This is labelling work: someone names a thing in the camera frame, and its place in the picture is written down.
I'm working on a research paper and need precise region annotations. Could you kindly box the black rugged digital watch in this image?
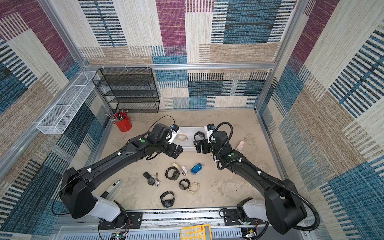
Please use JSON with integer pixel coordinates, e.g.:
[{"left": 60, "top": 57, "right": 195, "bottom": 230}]
[{"left": 194, "top": 131, "right": 206, "bottom": 141}]

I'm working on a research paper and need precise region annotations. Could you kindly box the cream round face watch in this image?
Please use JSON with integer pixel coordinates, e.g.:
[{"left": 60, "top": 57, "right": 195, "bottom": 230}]
[{"left": 176, "top": 134, "right": 188, "bottom": 141}]

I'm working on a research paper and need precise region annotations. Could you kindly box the translucent blue watch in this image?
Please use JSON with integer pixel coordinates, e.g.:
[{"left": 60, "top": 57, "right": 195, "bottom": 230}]
[{"left": 191, "top": 163, "right": 203, "bottom": 175}]

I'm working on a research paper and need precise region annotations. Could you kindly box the silver metal link watch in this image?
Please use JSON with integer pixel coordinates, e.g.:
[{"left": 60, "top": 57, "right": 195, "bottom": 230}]
[{"left": 154, "top": 173, "right": 161, "bottom": 187}]

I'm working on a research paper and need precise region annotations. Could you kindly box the black dial watch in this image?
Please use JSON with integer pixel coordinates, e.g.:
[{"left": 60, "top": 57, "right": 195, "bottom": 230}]
[{"left": 143, "top": 172, "right": 156, "bottom": 186}]

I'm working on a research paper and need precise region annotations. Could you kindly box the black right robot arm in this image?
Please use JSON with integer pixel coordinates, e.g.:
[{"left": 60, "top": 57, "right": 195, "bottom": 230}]
[{"left": 194, "top": 131, "right": 308, "bottom": 234}]

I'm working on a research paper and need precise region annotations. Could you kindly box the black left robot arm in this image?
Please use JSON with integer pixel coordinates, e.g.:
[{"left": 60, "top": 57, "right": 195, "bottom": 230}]
[{"left": 59, "top": 124, "right": 183, "bottom": 223}]

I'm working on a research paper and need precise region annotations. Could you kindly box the white plastic storage box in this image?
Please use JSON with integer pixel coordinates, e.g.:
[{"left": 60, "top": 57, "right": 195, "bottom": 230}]
[{"left": 173, "top": 127, "right": 207, "bottom": 152}]

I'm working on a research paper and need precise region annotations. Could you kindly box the large black sport watch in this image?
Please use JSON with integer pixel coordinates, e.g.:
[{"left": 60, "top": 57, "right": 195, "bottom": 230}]
[{"left": 165, "top": 167, "right": 180, "bottom": 181}]

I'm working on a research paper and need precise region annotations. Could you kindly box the rose gold white watch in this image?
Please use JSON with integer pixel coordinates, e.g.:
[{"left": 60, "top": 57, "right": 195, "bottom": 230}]
[{"left": 181, "top": 166, "right": 188, "bottom": 176}]

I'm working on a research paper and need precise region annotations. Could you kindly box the black slim band watch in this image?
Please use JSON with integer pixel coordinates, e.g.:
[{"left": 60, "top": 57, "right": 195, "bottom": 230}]
[{"left": 179, "top": 179, "right": 191, "bottom": 191}]

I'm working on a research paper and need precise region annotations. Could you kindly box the black chunky watch front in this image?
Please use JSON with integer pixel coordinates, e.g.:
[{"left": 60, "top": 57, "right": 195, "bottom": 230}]
[{"left": 160, "top": 191, "right": 175, "bottom": 208}]

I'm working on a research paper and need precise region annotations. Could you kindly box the red pen cup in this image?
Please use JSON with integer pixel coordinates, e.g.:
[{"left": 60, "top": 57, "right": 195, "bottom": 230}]
[{"left": 115, "top": 112, "right": 132, "bottom": 133}]

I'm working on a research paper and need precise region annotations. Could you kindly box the grey white handheld device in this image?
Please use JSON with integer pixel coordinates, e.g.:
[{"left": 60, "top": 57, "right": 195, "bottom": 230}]
[{"left": 101, "top": 179, "right": 123, "bottom": 200}]

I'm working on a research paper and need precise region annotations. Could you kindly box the yellow keypad pendant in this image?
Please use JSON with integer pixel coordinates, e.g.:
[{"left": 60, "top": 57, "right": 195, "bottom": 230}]
[{"left": 181, "top": 224, "right": 213, "bottom": 240}]

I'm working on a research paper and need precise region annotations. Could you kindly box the beige strap steel watch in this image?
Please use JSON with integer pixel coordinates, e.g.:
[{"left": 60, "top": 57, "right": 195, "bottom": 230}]
[{"left": 172, "top": 163, "right": 181, "bottom": 172}]

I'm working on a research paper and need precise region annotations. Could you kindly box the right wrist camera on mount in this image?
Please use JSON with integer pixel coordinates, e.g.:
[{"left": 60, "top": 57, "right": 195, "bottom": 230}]
[{"left": 205, "top": 124, "right": 215, "bottom": 143}]

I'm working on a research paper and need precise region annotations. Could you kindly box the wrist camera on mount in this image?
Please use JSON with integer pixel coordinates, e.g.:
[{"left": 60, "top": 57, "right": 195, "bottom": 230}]
[
  {"left": 168, "top": 124, "right": 180, "bottom": 144},
  {"left": 205, "top": 124, "right": 215, "bottom": 143}
]

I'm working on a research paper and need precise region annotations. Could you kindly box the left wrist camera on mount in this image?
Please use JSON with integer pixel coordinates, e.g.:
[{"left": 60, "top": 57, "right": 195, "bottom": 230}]
[{"left": 168, "top": 124, "right": 180, "bottom": 144}]

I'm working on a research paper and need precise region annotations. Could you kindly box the black wire shelf rack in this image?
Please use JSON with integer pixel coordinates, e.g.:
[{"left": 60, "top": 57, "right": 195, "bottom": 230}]
[{"left": 92, "top": 67, "right": 160, "bottom": 113}]

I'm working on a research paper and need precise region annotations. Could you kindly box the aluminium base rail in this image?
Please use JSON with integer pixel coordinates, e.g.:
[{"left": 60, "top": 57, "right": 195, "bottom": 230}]
[{"left": 50, "top": 205, "right": 310, "bottom": 240}]

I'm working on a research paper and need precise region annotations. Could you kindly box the black corrugated cable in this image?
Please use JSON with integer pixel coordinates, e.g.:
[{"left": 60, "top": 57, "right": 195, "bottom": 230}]
[{"left": 209, "top": 121, "right": 321, "bottom": 232}]

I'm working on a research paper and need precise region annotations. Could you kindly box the white mesh wall basket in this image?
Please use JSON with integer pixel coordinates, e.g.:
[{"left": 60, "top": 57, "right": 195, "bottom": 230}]
[{"left": 37, "top": 72, "right": 96, "bottom": 135}]

